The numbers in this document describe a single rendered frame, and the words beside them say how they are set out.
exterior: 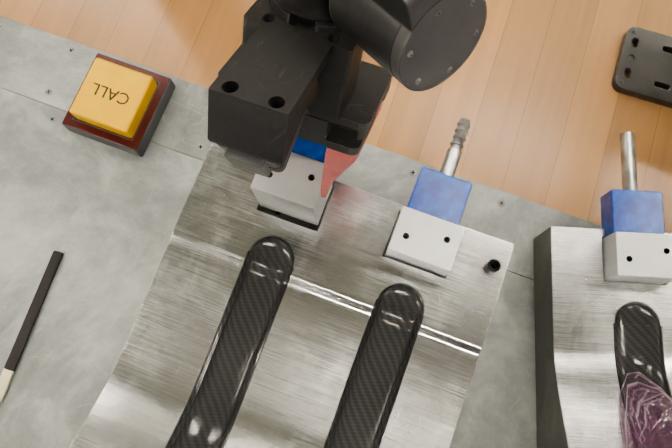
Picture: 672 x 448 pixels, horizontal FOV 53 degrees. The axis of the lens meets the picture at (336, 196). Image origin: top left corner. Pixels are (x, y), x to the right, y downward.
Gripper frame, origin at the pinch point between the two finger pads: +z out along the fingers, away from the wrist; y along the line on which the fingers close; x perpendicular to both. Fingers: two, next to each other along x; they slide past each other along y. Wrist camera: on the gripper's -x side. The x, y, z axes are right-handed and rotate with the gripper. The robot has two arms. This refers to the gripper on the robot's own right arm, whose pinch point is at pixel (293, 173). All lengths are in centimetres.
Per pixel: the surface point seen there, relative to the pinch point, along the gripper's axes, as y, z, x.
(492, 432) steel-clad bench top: 21.9, 18.5, -3.8
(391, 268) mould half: 9.1, 5.9, -0.6
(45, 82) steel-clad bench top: -29.4, 9.2, 10.0
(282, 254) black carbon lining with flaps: 0.6, 7.0, -2.1
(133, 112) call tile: -18.0, 6.7, 7.4
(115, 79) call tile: -21.0, 5.4, 9.5
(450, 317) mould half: 14.7, 7.1, -2.4
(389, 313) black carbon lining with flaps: 10.1, 8.0, -3.2
